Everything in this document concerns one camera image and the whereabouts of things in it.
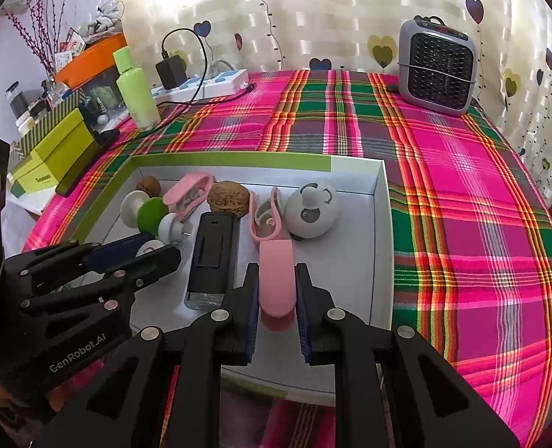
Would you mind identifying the printed paper packets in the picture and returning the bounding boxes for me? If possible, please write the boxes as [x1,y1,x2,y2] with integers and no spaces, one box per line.
[54,28,86,71]

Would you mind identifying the large brown walnut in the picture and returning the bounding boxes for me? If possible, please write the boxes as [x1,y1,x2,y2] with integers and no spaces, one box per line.
[207,181,249,221]

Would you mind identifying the green white mushroom massager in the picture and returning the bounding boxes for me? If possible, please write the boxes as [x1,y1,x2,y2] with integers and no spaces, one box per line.
[119,191,176,234]

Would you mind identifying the white cable bundle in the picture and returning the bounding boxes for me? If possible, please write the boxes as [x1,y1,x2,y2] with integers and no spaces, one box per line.
[82,0,125,40]

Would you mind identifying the green white cardboard box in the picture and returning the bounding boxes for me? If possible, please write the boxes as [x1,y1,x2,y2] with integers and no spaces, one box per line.
[66,153,393,407]

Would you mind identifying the orange box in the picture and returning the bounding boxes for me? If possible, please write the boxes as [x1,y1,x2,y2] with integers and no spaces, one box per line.
[54,32,130,88]

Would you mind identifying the dark glass jar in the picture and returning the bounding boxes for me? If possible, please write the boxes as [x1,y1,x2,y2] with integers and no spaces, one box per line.
[5,81,28,119]

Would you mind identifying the black rectangular device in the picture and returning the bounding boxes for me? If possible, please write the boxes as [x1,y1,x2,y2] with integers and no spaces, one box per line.
[184,212,240,312]

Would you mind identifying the pink looped clip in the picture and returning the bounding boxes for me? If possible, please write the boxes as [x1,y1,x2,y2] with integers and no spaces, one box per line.
[249,187,287,243]

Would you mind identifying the dried purple flower branches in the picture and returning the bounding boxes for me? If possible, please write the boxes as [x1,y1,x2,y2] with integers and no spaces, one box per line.
[3,0,78,80]

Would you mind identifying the yellow-green box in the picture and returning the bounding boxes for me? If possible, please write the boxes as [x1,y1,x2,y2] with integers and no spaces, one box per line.
[7,108,99,197]

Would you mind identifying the black charger adapter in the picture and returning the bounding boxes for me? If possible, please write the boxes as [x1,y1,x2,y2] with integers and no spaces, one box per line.
[157,55,188,89]

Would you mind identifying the small brown walnut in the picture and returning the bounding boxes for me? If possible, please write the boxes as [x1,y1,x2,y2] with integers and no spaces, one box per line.
[136,176,161,197]

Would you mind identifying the pink oval clip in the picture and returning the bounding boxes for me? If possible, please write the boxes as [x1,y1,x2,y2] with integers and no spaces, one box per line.
[163,172,211,221]

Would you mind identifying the white panda massager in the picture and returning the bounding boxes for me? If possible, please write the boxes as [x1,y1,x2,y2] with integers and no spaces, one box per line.
[285,182,339,241]

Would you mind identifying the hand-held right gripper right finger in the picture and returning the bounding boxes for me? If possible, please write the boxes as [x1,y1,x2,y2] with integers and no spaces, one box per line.
[294,262,521,448]

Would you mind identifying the grey fan heater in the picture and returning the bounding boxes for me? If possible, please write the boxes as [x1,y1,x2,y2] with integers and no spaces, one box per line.
[397,15,478,116]

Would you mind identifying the black charger cable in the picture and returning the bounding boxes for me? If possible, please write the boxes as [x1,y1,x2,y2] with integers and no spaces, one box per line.
[160,28,257,113]

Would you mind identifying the white blue power strip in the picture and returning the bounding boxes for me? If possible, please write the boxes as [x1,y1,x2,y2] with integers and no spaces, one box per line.
[151,69,249,102]

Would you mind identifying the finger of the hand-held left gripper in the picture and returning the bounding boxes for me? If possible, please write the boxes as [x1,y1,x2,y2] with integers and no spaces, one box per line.
[3,234,153,290]
[21,245,183,320]

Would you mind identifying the black phone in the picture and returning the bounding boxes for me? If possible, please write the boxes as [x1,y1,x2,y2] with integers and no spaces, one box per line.
[55,129,121,198]

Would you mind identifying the cream heart print curtain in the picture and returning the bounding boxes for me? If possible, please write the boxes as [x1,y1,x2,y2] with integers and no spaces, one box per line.
[112,0,552,206]

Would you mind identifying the light green bottle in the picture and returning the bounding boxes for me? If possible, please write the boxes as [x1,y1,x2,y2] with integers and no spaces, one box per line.
[112,47,161,131]

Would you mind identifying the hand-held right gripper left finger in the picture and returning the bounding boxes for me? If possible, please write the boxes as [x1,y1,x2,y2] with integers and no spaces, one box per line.
[33,262,260,448]

